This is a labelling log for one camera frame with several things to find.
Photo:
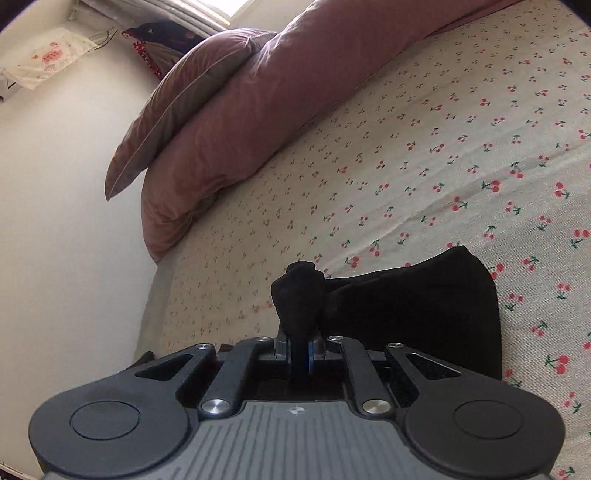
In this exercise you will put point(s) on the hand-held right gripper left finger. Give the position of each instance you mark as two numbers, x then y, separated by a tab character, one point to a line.
285	350

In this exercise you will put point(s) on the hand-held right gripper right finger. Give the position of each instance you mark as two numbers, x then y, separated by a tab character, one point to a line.
314	353

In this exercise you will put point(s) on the black pants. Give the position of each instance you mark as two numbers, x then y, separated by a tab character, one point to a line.
415	314

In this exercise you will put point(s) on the cherry print bed sheet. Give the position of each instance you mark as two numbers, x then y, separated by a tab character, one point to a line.
392	161

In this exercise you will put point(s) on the pink duvet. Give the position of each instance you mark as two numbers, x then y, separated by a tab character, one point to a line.
268	120

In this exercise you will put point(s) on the pink and grey pillow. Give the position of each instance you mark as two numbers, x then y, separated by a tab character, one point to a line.
166	120

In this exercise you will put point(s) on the dark patterned cloth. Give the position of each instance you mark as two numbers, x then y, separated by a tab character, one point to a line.
157	44

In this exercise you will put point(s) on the striped curtain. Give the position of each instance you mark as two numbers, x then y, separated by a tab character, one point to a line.
184	11

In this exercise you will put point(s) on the white printed bag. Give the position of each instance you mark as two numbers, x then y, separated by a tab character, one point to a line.
48	57

